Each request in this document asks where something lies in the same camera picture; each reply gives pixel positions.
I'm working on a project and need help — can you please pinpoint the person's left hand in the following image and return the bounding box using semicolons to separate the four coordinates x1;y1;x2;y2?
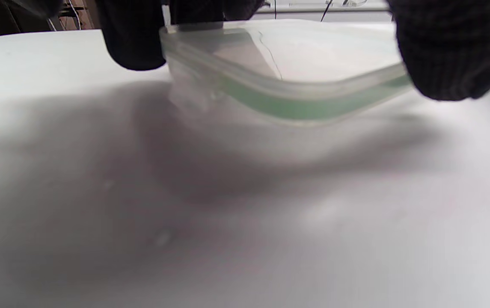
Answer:
95;0;490;102

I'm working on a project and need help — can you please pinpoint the clear lid with green rim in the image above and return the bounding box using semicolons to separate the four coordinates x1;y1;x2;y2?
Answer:
159;19;414;127

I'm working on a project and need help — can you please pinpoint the white background table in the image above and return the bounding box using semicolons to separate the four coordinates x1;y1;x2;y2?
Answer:
251;0;395;23

